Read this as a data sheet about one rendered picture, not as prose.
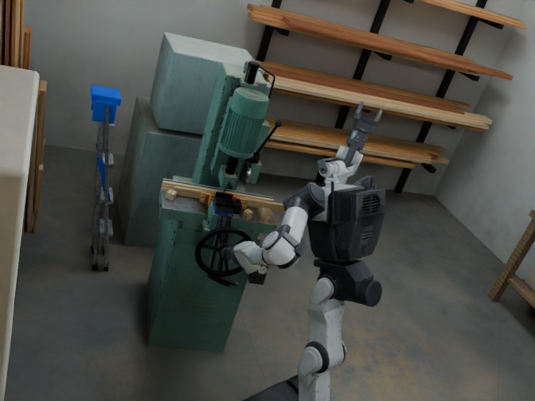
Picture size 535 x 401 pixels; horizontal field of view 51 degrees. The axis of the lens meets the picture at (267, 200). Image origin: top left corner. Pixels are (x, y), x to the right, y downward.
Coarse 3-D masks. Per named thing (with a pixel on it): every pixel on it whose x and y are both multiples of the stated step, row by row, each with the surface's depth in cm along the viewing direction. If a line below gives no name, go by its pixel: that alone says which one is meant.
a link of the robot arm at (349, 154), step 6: (348, 138) 270; (348, 144) 270; (354, 144) 265; (360, 144) 267; (342, 150) 270; (348, 150) 267; (354, 150) 265; (336, 156) 271; (342, 156) 270; (348, 156) 266; (354, 156) 269; (348, 162) 266; (354, 162) 270
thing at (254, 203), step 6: (174, 186) 289; (180, 192) 290; (186, 192) 291; (192, 192) 291; (198, 192) 292; (210, 192) 295; (246, 198) 300; (252, 204) 302; (258, 204) 302; (264, 204) 303; (270, 204) 304; (276, 204) 305; (282, 204) 306; (276, 210) 306; (282, 210) 307
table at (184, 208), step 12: (168, 204) 279; (180, 204) 282; (192, 204) 286; (204, 204) 289; (168, 216) 278; (180, 216) 279; (192, 216) 280; (204, 216) 282; (240, 216) 290; (252, 216) 293; (204, 228) 276; (240, 228) 289; (252, 228) 291; (264, 228) 292
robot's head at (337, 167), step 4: (332, 164) 241; (336, 164) 243; (340, 164) 243; (344, 164) 245; (332, 168) 240; (336, 168) 242; (340, 168) 243; (344, 168) 245; (332, 172) 241; (336, 172) 243; (340, 172) 244; (344, 172) 246; (328, 176) 240; (332, 176) 242; (336, 176) 243; (328, 180) 242; (332, 180) 242; (336, 180) 243
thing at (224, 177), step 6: (222, 168) 294; (222, 174) 290; (228, 174) 289; (234, 174) 291; (222, 180) 288; (228, 180) 287; (234, 180) 288; (222, 186) 288; (228, 186) 289; (234, 186) 290
